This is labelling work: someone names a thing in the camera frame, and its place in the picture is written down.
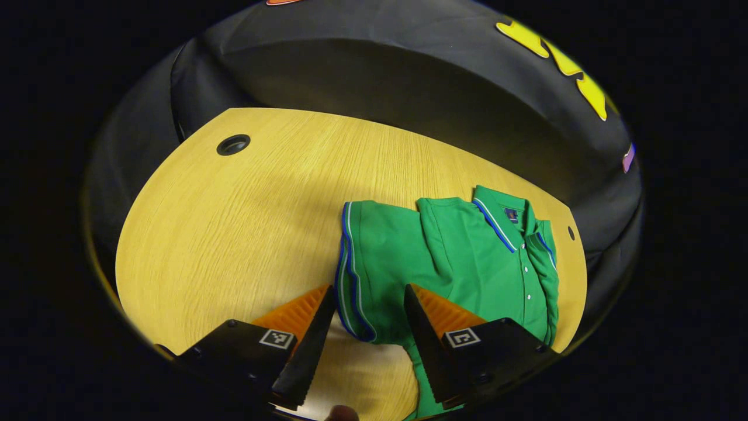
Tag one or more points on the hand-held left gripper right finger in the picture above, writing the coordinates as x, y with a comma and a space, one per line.
429, 356

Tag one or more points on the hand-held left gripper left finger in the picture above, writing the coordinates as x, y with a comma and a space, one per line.
304, 362

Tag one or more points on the green T-shirt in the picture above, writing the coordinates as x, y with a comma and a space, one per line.
467, 263

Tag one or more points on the black backdrop cloth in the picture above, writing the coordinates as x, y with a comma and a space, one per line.
380, 70

